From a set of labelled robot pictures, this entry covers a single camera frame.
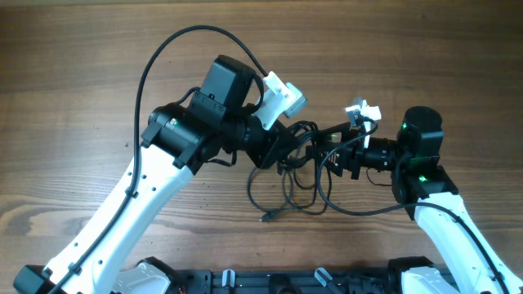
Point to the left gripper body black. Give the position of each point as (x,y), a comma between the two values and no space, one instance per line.
(261,144)

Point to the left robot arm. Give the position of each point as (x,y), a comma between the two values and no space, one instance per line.
(234,110)

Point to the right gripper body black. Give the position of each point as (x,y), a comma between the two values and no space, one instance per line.
(356,156)

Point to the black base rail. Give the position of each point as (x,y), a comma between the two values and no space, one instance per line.
(367,280)

